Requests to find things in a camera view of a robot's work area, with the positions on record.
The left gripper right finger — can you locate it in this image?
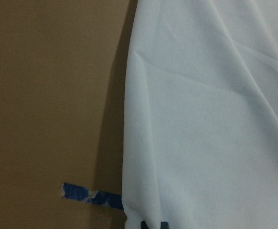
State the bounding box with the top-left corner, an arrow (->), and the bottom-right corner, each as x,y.
160,221 -> 169,229

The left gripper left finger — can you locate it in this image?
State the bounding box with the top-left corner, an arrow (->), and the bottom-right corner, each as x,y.
140,221 -> 149,229

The light blue t-shirt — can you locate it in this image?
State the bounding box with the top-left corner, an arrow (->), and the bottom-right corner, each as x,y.
122,0 -> 278,229

